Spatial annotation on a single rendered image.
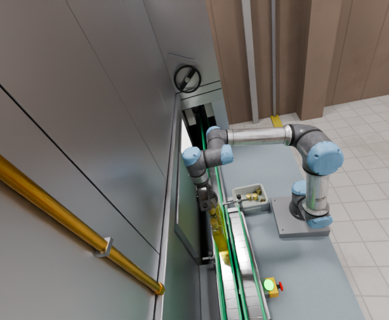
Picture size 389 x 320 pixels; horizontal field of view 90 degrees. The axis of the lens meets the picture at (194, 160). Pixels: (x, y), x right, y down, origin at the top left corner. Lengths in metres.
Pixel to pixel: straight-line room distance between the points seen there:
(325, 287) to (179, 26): 1.73
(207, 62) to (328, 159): 1.12
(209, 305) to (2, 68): 1.11
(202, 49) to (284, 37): 1.83
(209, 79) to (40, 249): 1.52
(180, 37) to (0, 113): 1.36
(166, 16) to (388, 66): 3.24
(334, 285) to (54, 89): 1.35
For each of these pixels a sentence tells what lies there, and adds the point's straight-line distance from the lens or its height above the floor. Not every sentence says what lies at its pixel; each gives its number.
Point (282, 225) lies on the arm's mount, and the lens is 1.36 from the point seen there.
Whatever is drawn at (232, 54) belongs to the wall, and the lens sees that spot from 3.20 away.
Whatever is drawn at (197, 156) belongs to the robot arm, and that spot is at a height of 1.53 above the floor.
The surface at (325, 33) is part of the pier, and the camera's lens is 3.14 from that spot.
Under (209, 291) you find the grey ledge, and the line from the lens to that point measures 1.18.
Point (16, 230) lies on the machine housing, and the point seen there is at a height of 1.83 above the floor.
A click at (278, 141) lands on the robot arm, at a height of 1.42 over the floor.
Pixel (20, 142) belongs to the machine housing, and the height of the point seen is 1.90.
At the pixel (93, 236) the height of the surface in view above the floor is 1.73.
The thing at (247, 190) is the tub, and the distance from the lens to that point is 1.51.
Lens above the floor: 1.99
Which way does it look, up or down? 40 degrees down
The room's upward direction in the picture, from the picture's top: 21 degrees counter-clockwise
